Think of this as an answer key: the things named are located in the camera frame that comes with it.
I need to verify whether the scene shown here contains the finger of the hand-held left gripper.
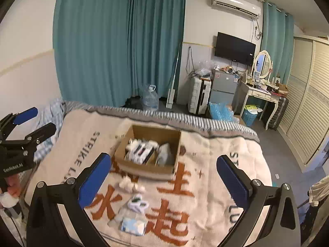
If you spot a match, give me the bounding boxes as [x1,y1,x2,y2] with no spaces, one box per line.
[23,123,57,145]
[0,107,38,137]

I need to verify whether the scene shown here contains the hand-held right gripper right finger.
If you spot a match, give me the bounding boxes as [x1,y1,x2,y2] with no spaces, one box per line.
[216,155,301,247]

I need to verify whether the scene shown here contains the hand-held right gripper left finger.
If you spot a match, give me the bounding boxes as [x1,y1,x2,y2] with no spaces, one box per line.
[27,152,112,247]

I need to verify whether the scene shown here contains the brown cardboard box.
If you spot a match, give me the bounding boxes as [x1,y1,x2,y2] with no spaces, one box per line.
[114,125,182,181]

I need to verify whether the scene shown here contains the blue white soft packet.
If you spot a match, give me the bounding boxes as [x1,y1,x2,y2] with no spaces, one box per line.
[120,217,146,236]

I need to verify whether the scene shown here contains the person's left hand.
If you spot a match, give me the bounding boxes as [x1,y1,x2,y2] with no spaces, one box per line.
[7,176,23,196]

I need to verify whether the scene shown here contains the blue checked bedsheet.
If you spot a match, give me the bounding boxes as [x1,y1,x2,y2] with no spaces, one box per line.
[33,99,68,160]

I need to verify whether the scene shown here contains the printed beige blanket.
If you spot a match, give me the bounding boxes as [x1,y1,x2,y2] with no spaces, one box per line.
[24,107,273,247]

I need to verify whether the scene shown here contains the white crumpled cloth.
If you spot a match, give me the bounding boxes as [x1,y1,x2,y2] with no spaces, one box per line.
[0,192,20,209]

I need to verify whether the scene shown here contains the clear plastic bag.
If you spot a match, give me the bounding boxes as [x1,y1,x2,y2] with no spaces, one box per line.
[107,201,148,228]

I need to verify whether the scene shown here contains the grey striped quilt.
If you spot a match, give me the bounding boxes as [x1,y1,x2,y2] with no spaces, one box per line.
[62,100,260,142]

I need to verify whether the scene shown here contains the black white packaged socks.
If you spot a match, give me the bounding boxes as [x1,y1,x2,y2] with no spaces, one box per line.
[125,139,158,164]

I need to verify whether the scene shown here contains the blue plastic basket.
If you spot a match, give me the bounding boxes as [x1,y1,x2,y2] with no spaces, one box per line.
[242,107,258,127]

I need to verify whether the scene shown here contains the blue bubble wrap bag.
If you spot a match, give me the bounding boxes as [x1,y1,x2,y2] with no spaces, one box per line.
[208,101,236,122]

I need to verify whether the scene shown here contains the grey white plastic packet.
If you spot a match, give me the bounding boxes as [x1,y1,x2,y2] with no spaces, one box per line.
[155,143,174,166]

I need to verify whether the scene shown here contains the dark suitcase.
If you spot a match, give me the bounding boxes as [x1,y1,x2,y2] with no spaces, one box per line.
[269,96,290,131]

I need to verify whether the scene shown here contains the striped hanging cloth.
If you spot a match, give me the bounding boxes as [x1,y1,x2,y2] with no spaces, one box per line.
[308,175,329,208]

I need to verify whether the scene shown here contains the black bag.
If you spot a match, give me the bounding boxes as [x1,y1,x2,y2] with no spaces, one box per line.
[123,96,144,108]

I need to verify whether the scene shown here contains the white dressing table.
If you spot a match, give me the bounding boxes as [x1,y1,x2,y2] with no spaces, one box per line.
[240,80,281,130]

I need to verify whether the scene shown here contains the white suitcase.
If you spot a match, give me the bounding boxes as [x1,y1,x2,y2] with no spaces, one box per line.
[188,77,212,115]

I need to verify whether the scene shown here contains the grey mini fridge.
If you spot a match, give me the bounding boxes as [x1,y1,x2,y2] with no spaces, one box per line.
[208,70,239,109]

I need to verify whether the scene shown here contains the wide teal curtain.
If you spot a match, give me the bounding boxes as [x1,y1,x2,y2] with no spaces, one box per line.
[53,0,134,107]

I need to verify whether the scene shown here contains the large clear water bottle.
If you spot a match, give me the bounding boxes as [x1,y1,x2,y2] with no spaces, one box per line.
[141,84,160,111]

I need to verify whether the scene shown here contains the white flat mop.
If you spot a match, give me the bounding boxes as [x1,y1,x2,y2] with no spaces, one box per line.
[166,49,181,108]

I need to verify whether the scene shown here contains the cream louvered wardrobe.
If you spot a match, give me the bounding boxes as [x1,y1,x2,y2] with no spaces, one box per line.
[276,35,329,173]

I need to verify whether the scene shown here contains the clear plastic bags pile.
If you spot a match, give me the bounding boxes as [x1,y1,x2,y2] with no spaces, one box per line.
[193,60,215,79]

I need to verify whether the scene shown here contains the white oval vanity mirror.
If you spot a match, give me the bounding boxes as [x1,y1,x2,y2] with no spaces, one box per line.
[253,51,274,80]

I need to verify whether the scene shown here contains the narrow teal curtain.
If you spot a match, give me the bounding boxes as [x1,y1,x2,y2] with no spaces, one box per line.
[261,1,295,83]

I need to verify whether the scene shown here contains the white air conditioner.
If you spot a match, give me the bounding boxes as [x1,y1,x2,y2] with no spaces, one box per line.
[211,0,262,20]

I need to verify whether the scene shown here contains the black cable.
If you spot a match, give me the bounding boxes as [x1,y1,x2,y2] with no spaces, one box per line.
[4,208,27,247]

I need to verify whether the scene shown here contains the hanging black cables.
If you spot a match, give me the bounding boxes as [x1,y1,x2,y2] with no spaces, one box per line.
[186,46,197,78]

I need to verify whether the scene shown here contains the black wall television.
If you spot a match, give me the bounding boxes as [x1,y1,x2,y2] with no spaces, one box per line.
[214,32,257,66]

